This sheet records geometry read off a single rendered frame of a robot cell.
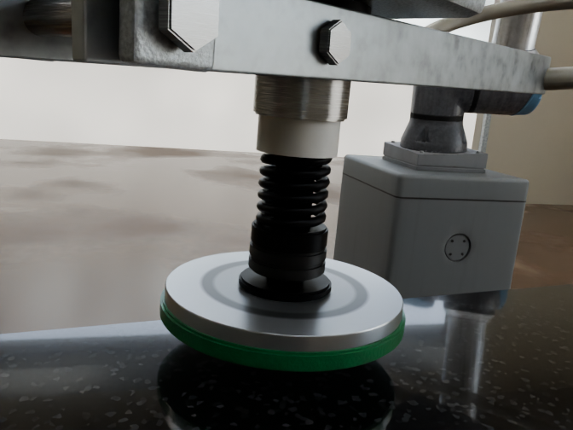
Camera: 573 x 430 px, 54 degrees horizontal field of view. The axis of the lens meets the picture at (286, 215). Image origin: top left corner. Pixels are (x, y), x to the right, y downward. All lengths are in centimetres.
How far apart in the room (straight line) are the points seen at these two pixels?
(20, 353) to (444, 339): 39
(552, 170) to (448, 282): 554
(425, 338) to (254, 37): 36
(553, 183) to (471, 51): 653
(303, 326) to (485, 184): 119
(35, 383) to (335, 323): 23
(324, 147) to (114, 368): 25
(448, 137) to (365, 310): 118
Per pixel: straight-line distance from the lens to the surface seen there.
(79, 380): 47
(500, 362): 58
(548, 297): 80
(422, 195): 149
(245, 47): 34
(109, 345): 53
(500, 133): 657
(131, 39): 27
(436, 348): 57
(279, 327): 43
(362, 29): 44
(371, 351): 45
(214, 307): 45
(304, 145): 45
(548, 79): 85
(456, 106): 164
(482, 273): 165
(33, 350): 53
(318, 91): 44
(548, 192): 711
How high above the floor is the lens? 103
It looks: 13 degrees down
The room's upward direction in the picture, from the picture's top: 5 degrees clockwise
